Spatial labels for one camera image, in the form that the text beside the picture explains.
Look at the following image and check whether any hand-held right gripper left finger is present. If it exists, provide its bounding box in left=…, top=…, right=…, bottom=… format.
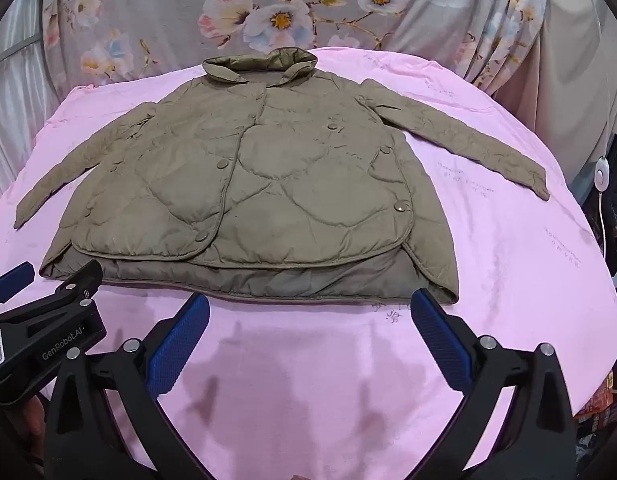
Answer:
left=42, top=292, right=212, bottom=480

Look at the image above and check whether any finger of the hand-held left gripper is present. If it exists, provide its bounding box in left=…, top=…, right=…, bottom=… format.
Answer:
left=0, top=261, right=36, bottom=302
left=53, top=259, right=104, bottom=307

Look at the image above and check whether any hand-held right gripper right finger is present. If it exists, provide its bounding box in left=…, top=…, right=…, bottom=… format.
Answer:
left=409, top=287, right=576, bottom=480

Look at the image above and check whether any olive quilted jacket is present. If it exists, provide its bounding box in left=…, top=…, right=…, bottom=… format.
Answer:
left=13, top=49, right=550, bottom=307

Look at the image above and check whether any pink bed sheet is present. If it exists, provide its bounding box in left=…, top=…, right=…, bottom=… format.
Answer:
left=0, top=47, right=617, bottom=480

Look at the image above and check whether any white satin curtain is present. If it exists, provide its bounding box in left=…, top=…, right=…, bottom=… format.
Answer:
left=0, top=10, right=56, bottom=206

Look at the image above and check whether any orange printed box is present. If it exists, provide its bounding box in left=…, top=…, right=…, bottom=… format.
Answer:
left=575, top=370, right=617, bottom=422

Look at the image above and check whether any grey floral cloth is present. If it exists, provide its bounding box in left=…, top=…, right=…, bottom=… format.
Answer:
left=38, top=0, right=554, bottom=97

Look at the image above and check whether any beige plain curtain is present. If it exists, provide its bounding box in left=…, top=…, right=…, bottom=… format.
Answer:
left=498, top=0, right=617, bottom=133

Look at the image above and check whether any white cable with inline switch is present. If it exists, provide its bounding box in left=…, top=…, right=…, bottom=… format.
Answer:
left=591, top=0, right=615, bottom=267

